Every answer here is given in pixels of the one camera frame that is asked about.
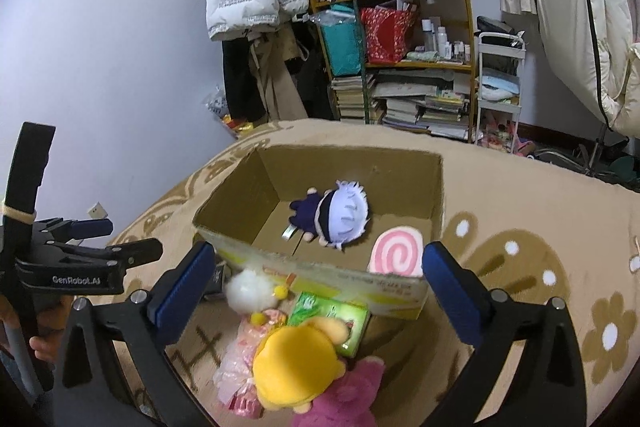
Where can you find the beige patterned round rug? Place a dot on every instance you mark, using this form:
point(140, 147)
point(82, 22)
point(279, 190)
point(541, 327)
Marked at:
point(535, 230)

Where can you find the wooden bookshelf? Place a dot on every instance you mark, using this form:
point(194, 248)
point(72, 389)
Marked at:
point(408, 64)

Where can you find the yellow plush toy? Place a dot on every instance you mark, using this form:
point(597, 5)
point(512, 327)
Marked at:
point(295, 364)

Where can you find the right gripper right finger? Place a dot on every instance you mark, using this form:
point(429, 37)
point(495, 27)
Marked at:
point(548, 387)

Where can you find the white-haired anime plush doll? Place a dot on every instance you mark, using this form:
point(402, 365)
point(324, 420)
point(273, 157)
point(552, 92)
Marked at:
point(335, 218)

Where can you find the white utility cart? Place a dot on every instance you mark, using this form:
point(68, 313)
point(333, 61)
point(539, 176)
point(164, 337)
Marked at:
point(501, 52)

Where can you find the red gift bag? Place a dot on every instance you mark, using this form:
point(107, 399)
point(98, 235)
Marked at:
point(386, 34)

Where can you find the beige hanging coat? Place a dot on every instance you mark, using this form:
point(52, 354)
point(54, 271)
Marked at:
point(268, 56)

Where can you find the stack of books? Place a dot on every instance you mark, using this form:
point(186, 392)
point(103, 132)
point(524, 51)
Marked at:
point(434, 101)

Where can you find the person's left hand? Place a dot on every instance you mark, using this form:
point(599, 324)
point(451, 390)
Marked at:
point(51, 322)

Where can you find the open cardboard box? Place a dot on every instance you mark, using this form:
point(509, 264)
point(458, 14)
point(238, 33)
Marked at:
point(246, 219)

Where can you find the white wall socket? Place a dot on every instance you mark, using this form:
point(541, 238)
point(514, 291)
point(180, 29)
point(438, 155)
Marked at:
point(97, 211)

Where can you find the white fluffy pompom plush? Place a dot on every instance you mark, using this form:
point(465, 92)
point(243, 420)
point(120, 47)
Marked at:
point(251, 294)

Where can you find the pink bear plush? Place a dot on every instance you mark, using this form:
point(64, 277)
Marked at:
point(348, 400)

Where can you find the pink plastic wrapped package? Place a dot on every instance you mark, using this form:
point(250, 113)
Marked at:
point(234, 379)

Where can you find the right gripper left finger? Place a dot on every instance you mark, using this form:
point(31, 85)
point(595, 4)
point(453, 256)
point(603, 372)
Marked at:
point(90, 388)

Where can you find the teal bag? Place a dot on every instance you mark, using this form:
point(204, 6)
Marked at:
point(338, 26)

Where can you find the pink swirl plush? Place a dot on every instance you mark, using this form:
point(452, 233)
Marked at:
point(398, 251)

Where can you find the snack bags on floor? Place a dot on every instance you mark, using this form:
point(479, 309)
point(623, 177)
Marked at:
point(217, 104)

